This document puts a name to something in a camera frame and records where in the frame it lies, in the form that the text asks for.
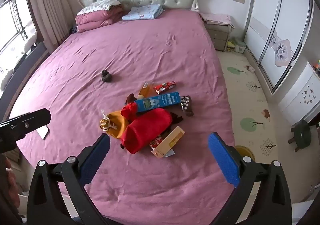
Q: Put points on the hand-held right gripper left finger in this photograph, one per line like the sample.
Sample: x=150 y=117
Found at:
x=95 y=157

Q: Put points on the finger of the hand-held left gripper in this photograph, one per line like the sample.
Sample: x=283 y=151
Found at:
x=30 y=122

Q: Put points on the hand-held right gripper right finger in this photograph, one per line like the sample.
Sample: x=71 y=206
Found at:
x=223 y=157

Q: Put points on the yellow waste bin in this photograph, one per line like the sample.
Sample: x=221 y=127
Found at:
x=243 y=151

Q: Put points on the tan cardboard box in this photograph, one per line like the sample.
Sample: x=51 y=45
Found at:
x=170 y=141

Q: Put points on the red mesh bag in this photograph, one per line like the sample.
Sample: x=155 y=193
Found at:
x=147 y=127

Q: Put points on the blue carton box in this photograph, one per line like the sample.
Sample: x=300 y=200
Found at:
x=157 y=102

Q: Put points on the person's left forearm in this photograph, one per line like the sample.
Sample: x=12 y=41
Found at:
x=10 y=187

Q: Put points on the cream tree print play mat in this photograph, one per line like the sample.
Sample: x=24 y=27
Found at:
x=245 y=105

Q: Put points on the dark brown sock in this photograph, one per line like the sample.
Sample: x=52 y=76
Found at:
x=177 y=117

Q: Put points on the brown printed sock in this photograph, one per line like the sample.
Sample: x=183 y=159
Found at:
x=187 y=106

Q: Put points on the dark brown cloth piece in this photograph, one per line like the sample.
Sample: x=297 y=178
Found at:
x=130 y=98

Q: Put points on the green stool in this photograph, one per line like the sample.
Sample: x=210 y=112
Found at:
x=301 y=133

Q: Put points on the dark balled sock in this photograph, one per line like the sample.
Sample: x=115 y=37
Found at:
x=106 y=76

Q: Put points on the orange packet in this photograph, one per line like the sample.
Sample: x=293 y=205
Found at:
x=144 y=91

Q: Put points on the window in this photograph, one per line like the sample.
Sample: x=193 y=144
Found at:
x=12 y=34

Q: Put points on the red snack wrapper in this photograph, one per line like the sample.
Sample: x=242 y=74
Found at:
x=165 y=86

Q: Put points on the small brown white toy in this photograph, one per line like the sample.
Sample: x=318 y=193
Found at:
x=250 y=68

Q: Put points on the white cabinet with stickers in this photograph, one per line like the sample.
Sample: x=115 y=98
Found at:
x=300 y=95

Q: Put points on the bed with pink sheet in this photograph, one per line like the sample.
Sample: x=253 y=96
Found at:
x=125 y=52

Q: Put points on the green white storage box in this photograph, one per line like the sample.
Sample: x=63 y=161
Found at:
x=239 y=46

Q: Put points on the yellow green toy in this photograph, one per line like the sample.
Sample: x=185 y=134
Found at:
x=230 y=44

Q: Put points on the beige curtain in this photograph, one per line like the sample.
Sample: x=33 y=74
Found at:
x=52 y=7

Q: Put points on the grey nightstand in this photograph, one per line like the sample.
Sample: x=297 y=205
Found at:
x=217 y=36

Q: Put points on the folded pink quilt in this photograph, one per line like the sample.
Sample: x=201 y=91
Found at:
x=100 y=18

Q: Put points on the white striped pillow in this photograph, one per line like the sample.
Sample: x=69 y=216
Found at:
x=100 y=6

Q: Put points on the pink cloth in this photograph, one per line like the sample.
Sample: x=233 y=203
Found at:
x=216 y=17

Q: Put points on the white sliding door wardrobe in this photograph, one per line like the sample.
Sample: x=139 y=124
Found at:
x=270 y=14

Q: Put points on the folded light blue blanket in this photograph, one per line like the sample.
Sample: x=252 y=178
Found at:
x=142 y=12

